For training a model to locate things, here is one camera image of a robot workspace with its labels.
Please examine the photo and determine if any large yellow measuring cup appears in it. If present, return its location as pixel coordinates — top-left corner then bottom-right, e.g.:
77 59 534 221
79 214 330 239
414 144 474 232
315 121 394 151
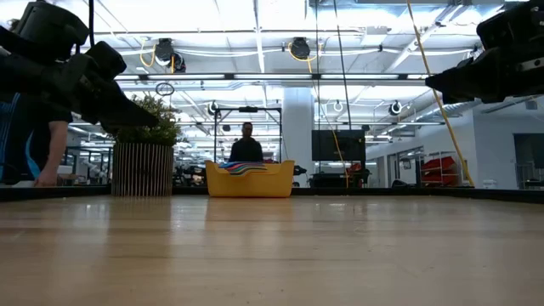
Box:
205 159 296 199

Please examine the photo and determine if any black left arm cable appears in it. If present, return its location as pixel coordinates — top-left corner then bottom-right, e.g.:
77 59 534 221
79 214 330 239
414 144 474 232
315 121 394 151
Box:
88 0 96 48

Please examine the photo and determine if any yellow hanging cable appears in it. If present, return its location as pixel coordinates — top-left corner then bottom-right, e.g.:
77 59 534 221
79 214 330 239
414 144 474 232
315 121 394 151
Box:
405 0 476 188

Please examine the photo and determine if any red container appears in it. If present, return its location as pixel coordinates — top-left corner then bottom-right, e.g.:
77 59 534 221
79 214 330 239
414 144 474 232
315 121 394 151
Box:
420 156 459 184

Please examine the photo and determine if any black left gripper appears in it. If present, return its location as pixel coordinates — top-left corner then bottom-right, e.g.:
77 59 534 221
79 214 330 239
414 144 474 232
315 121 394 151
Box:
0 41 160 135

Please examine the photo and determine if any green plant in striped pot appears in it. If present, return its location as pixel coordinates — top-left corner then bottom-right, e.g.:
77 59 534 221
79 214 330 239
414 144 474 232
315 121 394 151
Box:
110 93 183 197

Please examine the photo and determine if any person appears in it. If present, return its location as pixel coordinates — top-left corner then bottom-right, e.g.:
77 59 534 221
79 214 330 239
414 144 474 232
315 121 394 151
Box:
228 122 264 163
0 92 74 189

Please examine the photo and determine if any black hanging cable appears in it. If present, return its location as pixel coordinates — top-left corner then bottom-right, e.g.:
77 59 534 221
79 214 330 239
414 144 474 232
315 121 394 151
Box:
333 0 354 131

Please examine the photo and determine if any black metal gantry frame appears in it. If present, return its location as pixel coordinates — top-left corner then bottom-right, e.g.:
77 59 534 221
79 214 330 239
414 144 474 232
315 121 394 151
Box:
214 105 283 165

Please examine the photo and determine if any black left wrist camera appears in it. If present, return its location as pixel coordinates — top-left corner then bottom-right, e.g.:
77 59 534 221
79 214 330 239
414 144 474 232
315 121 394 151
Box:
0 1 90 65

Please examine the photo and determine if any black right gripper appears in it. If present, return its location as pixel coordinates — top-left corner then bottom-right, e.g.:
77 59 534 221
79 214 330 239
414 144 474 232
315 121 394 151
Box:
424 0 544 105

